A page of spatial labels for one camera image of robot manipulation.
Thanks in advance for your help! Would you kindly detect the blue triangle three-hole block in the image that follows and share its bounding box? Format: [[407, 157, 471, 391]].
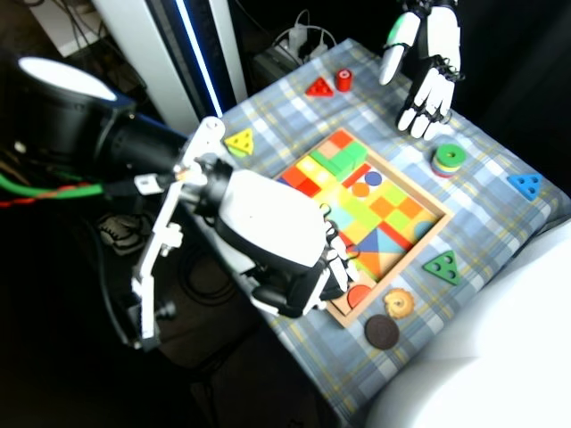
[[506, 172, 544, 201]]

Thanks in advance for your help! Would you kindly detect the yellow flower toy cookie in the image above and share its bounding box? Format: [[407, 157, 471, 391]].
[[383, 287, 416, 320]]

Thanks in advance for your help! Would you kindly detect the green wooden ring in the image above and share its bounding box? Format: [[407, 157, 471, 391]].
[[434, 143, 467, 170]]

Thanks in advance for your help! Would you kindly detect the white column with blue light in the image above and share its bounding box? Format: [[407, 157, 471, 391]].
[[91, 0, 249, 137]]

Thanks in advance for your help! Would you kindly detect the black box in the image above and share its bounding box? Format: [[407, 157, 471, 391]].
[[252, 46, 309, 90]]

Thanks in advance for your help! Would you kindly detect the wooden puzzle tray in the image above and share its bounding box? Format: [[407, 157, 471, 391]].
[[274, 127, 454, 330]]

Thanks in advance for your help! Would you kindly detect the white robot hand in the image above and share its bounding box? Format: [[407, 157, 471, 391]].
[[215, 168, 360, 319], [377, 4, 466, 142]]

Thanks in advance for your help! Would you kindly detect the red triangle three-hole block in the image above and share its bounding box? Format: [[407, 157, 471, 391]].
[[304, 76, 335, 98]]

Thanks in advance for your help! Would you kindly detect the yellow wooden ring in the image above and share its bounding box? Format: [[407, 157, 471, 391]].
[[432, 158, 464, 174]]

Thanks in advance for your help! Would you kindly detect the blue plaid table cloth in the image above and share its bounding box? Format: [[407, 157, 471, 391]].
[[184, 37, 567, 427]]

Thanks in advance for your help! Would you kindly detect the yellow triangle three-hole block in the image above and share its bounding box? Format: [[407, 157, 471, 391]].
[[223, 128, 256, 152]]

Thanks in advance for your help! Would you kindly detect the dark chocolate toy cookie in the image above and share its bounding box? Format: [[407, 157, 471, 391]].
[[363, 314, 401, 350]]

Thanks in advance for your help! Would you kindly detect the red twisted cable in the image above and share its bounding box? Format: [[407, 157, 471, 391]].
[[0, 181, 93, 210]]

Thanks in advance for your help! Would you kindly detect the green triangle three-hole block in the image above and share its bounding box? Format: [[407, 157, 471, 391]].
[[422, 250, 463, 286]]

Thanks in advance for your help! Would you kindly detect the green cable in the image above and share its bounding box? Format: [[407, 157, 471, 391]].
[[0, 172, 104, 201]]

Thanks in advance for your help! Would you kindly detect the black and white shoe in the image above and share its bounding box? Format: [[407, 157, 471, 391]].
[[95, 213, 151, 258]]

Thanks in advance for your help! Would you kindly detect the black coiled cable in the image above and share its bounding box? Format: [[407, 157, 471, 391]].
[[180, 249, 240, 309]]

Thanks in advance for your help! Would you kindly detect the white power strip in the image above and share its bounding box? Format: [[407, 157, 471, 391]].
[[272, 25, 338, 58]]

